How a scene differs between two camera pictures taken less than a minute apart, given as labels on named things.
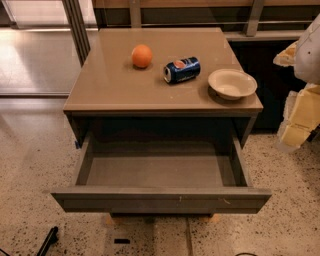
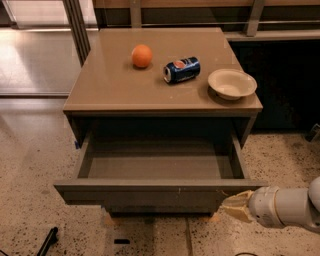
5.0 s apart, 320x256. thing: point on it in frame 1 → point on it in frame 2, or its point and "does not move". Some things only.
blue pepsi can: [182, 69] does not move
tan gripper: [308, 58] → [262, 206]
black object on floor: [52, 238] does not move
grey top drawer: [168, 173] does not move
